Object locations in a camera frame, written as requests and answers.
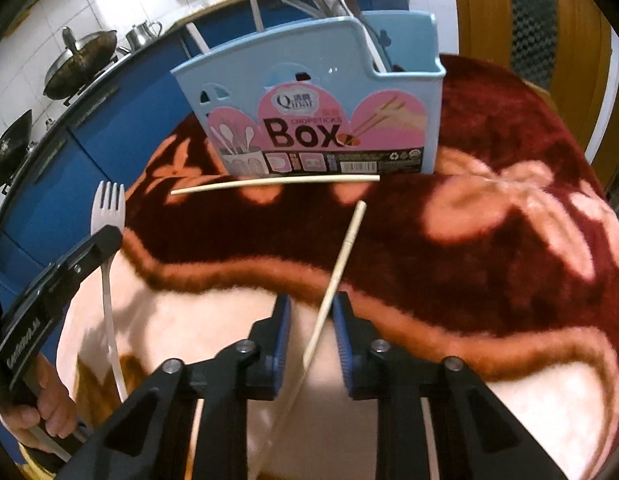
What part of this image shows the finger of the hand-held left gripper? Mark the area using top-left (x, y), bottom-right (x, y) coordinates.
top-left (38, 225), bottom-right (124, 297)

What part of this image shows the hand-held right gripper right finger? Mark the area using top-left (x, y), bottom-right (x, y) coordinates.
top-left (333, 292), bottom-right (570, 480)

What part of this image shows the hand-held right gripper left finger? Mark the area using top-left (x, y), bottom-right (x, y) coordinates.
top-left (50, 294), bottom-right (293, 480)

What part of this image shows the beige plastic fork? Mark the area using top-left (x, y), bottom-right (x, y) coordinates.
top-left (90, 181), bottom-right (129, 403)

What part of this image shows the wooden chopstick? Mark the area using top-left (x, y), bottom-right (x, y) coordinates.
top-left (170, 175), bottom-right (381, 195)
top-left (252, 200), bottom-right (367, 480)

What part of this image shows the light blue utensil box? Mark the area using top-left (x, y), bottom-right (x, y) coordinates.
top-left (170, 10), bottom-right (446, 178)

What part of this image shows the white plastic utensil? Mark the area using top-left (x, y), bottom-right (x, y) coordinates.
top-left (314, 0), bottom-right (385, 72)

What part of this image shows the person's left hand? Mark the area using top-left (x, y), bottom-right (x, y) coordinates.
top-left (0, 355), bottom-right (81, 453)

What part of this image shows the red floral blanket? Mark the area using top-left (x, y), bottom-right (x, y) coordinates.
top-left (54, 52), bottom-right (619, 480)

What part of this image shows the black wok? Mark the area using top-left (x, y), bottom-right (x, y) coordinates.
top-left (0, 109), bottom-right (34, 192)

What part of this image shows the blue base cabinet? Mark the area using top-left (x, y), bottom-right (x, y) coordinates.
top-left (0, 0), bottom-right (410, 281)

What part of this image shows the steel wok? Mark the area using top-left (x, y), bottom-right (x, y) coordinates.
top-left (44, 27), bottom-right (119, 106)

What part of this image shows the steel ladle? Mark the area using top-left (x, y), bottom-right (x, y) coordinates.
top-left (61, 26), bottom-right (81, 56)

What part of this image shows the steel kettle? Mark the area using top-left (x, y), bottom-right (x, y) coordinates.
top-left (126, 20), bottom-right (163, 51)

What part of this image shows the wooden door with glass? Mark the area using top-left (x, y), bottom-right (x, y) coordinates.
top-left (449, 0), bottom-right (619, 191)

